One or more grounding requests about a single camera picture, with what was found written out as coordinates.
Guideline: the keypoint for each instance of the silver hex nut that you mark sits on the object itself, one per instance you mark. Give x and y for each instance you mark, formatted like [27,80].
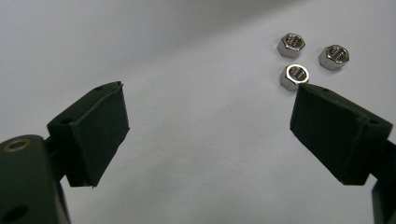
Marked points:
[287,80]
[328,61]
[286,49]

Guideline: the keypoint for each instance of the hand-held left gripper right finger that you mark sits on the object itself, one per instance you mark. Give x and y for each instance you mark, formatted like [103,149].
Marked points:
[327,133]

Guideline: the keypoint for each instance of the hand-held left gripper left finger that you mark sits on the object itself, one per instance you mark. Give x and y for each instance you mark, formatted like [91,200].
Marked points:
[93,133]

